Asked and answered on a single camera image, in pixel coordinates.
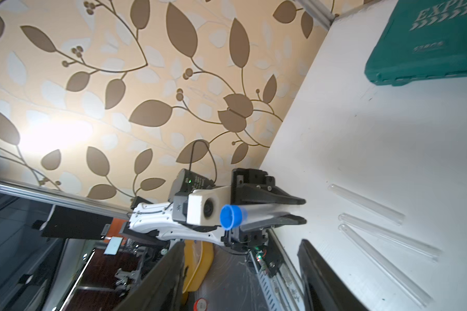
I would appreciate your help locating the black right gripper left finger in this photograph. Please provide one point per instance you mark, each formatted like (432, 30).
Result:
(162, 287)

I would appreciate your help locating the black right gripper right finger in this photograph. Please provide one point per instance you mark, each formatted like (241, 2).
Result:
(323, 289)

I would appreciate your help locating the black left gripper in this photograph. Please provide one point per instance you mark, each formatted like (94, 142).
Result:
(252, 186)

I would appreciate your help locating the clear test tube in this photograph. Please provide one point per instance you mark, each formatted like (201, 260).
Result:
(259, 212)
(397, 239)
(385, 212)
(400, 279)

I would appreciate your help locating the blue stopper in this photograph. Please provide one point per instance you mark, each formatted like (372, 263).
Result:
(232, 216)

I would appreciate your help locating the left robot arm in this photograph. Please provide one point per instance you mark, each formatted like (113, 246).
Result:
(155, 219)

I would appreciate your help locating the green plastic tool case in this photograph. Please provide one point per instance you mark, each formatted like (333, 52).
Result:
(423, 40)

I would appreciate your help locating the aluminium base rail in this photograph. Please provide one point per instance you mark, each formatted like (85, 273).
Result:
(280, 282)

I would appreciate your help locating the aluminium frame post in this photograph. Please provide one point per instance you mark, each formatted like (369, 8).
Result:
(319, 12)

